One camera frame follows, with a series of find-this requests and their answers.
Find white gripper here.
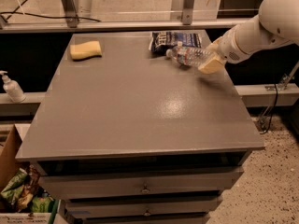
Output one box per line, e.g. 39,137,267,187
198,31,249,75

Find clear plastic water bottle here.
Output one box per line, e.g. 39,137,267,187
165,42,212,67

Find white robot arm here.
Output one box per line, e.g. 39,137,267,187
198,0,299,74

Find blue chip bag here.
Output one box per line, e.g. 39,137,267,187
149,31,202,55

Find white pump dispenser bottle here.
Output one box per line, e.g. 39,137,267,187
0,70,26,103

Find grey drawer cabinet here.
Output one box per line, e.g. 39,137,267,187
17,33,263,224

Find yellow sponge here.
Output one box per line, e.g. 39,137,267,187
70,41,102,61

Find top drawer knob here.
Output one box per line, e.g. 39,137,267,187
141,184,150,194

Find drawer knob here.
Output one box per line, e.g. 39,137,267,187
141,184,150,194
143,209,152,217

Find lower drawer knob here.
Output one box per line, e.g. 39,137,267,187
143,209,152,217

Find cardboard box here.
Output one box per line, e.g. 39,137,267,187
0,124,56,224

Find green snack bags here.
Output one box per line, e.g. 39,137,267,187
0,165,55,213

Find black floor cable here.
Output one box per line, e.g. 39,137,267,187
256,83,279,136

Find metal frame rail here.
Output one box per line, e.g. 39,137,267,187
0,0,263,33

